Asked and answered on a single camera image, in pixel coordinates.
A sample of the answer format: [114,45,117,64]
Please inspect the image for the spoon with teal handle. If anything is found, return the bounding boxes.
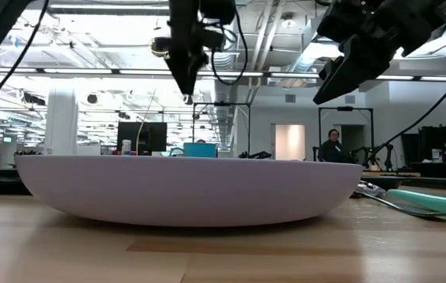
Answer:
[355,180,446,218]

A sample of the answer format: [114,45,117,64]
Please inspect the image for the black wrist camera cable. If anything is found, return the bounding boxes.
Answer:
[210,7,249,86]

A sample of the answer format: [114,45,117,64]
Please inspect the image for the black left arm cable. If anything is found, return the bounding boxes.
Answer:
[0,0,49,101]

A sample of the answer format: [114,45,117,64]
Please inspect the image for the white column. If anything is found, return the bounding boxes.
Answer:
[43,86,79,156]

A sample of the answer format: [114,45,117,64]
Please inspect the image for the black monitor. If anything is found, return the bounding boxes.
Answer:
[116,121,168,156]

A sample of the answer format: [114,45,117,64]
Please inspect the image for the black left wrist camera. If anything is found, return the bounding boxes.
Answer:
[198,0,238,25]

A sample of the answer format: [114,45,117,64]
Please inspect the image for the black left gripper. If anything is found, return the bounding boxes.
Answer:
[165,0,226,96]

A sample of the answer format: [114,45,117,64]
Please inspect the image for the silver ventilation duct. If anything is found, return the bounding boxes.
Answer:
[212,80,239,138]

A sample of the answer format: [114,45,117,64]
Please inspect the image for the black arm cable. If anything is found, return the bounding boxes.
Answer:
[0,0,49,101]
[363,62,446,166]

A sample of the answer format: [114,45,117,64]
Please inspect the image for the black background station frame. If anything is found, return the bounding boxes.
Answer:
[318,106,374,164]

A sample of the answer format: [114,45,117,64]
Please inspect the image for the lavender plate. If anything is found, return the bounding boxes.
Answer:
[14,154,364,228]

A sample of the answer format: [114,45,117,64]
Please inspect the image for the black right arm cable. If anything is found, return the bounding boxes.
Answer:
[363,62,446,166]

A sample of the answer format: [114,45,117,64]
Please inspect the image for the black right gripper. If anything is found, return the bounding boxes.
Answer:
[312,0,446,105]

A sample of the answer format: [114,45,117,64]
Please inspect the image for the person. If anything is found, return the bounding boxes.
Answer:
[319,128,356,164]

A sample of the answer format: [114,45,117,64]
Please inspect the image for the fork with teal handle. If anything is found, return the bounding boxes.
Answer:
[354,190,446,220]

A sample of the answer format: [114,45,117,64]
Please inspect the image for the black ceiling cable reel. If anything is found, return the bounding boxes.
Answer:
[150,36,170,57]

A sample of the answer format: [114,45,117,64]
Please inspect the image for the white cabinet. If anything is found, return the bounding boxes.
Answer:
[75,144,101,156]

